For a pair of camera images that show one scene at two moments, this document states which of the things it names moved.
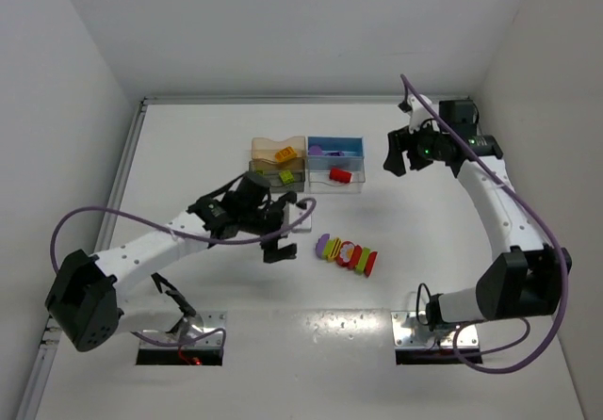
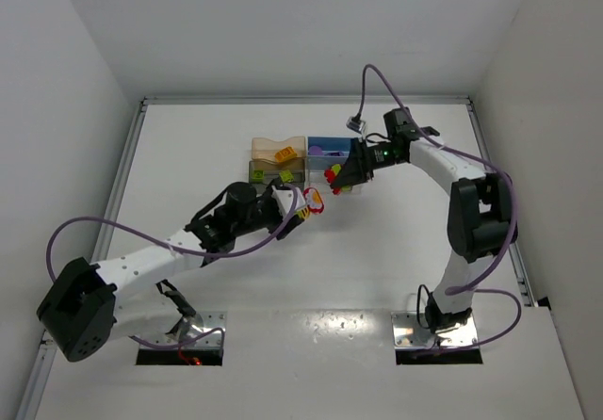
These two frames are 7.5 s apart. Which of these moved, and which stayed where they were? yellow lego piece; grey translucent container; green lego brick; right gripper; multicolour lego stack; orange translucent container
Moved: right gripper; multicolour lego stack
Stayed: yellow lego piece; grey translucent container; orange translucent container; green lego brick
